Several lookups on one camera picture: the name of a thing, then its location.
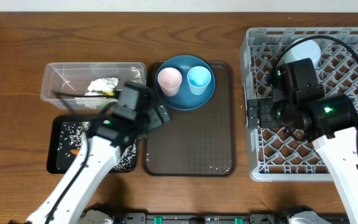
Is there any white paper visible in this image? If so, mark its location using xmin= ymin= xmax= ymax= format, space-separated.
xmin=75 ymin=78 xmax=119 ymax=110

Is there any pink cup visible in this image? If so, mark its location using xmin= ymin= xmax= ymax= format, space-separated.
xmin=157 ymin=67 xmax=182 ymax=96

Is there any dark blue plate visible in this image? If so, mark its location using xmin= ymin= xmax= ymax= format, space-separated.
xmin=154 ymin=55 xmax=216 ymax=110

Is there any white rice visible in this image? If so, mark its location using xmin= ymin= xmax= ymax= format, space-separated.
xmin=53 ymin=122 xmax=137 ymax=174

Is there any orange carrot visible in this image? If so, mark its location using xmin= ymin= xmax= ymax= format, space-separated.
xmin=70 ymin=149 xmax=79 ymax=155

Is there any light blue rice bowl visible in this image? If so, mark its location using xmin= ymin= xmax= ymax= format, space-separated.
xmin=283 ymin=40 xmax=321 ymax=68

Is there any light blue cup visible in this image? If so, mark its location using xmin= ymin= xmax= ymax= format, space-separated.
xmin=187 ymin=66 xmax=212 ymax=95

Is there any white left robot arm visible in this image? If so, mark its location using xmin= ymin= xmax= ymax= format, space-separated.
xmin=25 ymin=102 xmax=172 ymax=223

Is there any grey dishwasher rack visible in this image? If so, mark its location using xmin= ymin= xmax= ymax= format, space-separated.
xmin=240 ymin=27 xmax=358 ymax=182

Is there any black plastic tray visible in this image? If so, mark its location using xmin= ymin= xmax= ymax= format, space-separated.
xmin=47 ymin=114 xmax=138 ymax=174

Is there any brown serving tray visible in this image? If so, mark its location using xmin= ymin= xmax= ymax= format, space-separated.
xmin=142 ymin=62 xmax=236 ymax=177

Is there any clear plastic bin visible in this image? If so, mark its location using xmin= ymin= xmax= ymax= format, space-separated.
xmin=40 ymin=62 xmax=146 ymax=110

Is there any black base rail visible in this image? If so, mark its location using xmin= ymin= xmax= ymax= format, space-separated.
xmin=119 ymin=212 xmax=347 ymax=224

